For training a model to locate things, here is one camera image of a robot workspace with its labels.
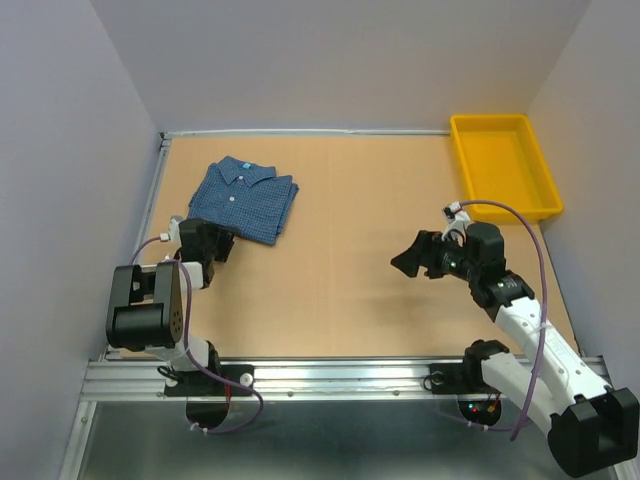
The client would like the aluminium back rail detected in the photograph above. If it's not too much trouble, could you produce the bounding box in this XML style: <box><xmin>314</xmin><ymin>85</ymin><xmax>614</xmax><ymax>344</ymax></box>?
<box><xmin>160</xmin><ymin>128</ymin><xmax>450</xmax><ymax>140</ymax></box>

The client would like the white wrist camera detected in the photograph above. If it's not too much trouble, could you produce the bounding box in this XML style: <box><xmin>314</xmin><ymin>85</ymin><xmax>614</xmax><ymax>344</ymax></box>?
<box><xmin>442</xmin><ymin>202</ymin><xmax>472</xmax><ymax>242</ymax></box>
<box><xmin>158</xmin><ymin>216</ymin><xmax>184</xmax><ymax>246</ymax></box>

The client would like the blue checked long sleeve shirt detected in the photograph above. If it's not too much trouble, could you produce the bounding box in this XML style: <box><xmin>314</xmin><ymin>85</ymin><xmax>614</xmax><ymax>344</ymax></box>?
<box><xmin>188</xmin><ymin>156</ymin><xmax>299</xmax><ymax>246</ymax></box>

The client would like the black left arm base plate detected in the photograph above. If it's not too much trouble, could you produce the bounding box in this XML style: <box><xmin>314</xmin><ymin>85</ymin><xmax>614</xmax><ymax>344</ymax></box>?
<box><xmin>157</xmin><ymin>364</ymin><xmax>254</xmax><ymax>400</ymax></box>

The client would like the aluminium rail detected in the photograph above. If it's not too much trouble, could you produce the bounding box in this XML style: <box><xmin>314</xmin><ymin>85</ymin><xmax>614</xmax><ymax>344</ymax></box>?
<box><xmin>160</xmin><ymin>128</ymin><xmax>450</xmax><ymax>140</ymax></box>
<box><xmin>91</xmin><ymin>135</ymin><xmax>162</xmax><ymax>360</ymax></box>
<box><xmin>80</xmin><ymin>357</ymin><xmax>461</xmax><ymax>403</ymax></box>

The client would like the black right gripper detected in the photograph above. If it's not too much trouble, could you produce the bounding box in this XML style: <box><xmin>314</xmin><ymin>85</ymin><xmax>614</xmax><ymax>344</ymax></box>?
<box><xmin>388</xmin><ymin>229</ymin><xmax>479</xmax><ymax>282</ymax></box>

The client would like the aluminium left side rail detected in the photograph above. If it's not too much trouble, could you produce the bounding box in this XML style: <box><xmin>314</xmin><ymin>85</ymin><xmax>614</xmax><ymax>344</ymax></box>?
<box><xmin>91</xmin><ymin>135</ymin><xmax>162</xmax><ymax>360</ymax></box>

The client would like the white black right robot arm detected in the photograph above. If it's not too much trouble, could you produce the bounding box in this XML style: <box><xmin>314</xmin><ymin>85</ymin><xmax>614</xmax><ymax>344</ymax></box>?
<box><xmin>391</xmin><ymin>222</ymin><xmax>639</xmax><ymax>478</ymax></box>

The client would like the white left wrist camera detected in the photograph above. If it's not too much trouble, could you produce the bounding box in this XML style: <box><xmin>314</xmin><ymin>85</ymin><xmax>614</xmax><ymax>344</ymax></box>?
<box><xmin>158</xmin><ymin>216</ymin><xmax>184</xmax><ymax>246</ymax></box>

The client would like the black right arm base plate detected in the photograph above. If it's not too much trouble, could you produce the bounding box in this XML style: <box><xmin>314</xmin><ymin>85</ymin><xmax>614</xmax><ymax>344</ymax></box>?
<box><xmin>422</xmin><ymin>362</ymin><xmax>498</xmax><ymax>395</ymax></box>

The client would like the aluminium front rail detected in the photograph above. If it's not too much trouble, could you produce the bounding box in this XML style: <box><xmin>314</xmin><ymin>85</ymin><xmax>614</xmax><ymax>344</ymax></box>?
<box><xmin>80</xmin><ymin>357</ymin><xmax>461</xmax><ymax>403</ymax></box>

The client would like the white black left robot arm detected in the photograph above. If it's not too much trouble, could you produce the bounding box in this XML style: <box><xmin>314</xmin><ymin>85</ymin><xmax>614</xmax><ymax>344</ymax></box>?
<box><xmin>105</xmin><ymin>216</ymin><xmax>235</xmax><ymax>397</ymax></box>

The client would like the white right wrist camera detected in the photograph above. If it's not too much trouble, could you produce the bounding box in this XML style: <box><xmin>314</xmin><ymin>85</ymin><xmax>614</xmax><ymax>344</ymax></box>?
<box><xmin>442</xmin><ymin>202</ymin><xmax>472</xmax><ymax>242</ymax></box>

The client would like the yellow plastic bin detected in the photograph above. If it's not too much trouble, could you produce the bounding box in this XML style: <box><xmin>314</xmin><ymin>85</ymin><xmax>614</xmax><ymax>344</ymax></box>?
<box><xmin>450</xmin><ymin>114</ymin><xmax>563</xmax><ymax>224</ymax></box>

